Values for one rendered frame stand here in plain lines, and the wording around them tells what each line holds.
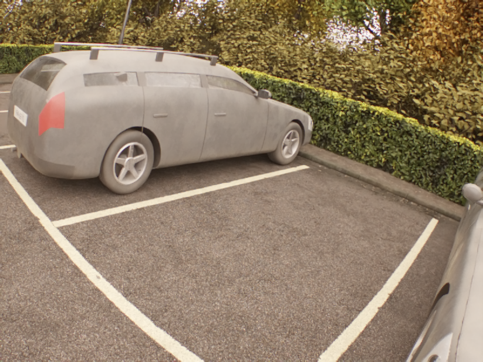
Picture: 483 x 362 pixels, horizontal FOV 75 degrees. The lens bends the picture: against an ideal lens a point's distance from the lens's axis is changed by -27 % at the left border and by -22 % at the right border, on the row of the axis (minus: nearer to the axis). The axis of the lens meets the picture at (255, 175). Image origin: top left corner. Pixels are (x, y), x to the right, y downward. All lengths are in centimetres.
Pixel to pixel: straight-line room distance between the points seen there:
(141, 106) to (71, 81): 83
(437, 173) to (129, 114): 501
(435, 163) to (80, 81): 549
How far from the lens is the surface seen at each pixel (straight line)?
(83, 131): 351
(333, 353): 247
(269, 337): 246
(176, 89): 415
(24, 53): 1297
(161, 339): 227
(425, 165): 681
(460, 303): 182
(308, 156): 677
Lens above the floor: 159
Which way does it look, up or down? 17 degrees down
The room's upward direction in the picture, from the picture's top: 12 degrees clockwise
